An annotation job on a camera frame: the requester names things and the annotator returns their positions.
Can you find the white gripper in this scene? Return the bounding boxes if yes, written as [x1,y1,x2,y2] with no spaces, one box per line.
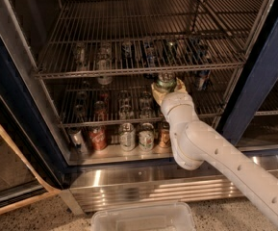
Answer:
[151,78,198,124]

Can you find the green soda can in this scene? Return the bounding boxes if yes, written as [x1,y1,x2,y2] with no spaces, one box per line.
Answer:
[156,72,176,92]

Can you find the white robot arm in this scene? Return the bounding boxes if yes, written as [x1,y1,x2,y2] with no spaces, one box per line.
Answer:
[151,81,278,227]

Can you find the blue striped can right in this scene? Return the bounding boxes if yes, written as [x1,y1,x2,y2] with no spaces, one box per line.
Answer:
[194,45,211,90]

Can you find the orange brown can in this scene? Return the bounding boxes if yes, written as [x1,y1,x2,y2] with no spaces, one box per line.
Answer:
[159,122,171,148]

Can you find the white red can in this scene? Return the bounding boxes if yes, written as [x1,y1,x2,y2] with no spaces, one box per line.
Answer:
[139,122,155,152]

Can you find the dark blue can middle shelf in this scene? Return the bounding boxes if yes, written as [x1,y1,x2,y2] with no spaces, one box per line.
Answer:
[121,41,133,60]

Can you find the white green can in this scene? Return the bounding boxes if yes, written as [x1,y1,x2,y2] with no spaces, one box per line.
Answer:
[118,123,136,151]

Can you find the white can middle shelf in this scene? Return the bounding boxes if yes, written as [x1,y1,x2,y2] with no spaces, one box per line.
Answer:
[95,41,114,86]

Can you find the red cola can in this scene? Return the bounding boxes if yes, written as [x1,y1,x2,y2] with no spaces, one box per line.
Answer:
[88,126,107,150]

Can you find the silver can middle left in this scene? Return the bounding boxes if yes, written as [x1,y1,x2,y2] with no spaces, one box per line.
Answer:
[74,42,86,69]

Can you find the stainless steel commercial fridge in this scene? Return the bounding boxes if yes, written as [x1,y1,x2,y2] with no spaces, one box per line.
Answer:
[0,0,278,213]

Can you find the silver blue can bottom shelf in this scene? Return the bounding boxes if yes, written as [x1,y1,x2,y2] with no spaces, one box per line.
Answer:
[67,127,88,153]

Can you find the glass fridge door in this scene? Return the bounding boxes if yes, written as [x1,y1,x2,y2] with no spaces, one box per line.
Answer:
[0,98,60,215]

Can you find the clear plastic bin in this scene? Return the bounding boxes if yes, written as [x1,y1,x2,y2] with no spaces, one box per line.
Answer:
[90,202,196,231]

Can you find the middle wire fridge shelf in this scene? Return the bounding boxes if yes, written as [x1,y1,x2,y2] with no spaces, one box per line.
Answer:
[47,69,234,128]

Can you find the wire fridge shelf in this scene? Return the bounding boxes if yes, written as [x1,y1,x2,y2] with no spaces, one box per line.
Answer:
[36,0,263,79]
[47,69,234,128]

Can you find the upper wire fridge shelf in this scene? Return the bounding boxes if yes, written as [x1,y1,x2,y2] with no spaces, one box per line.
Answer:
[36,0,263,79]

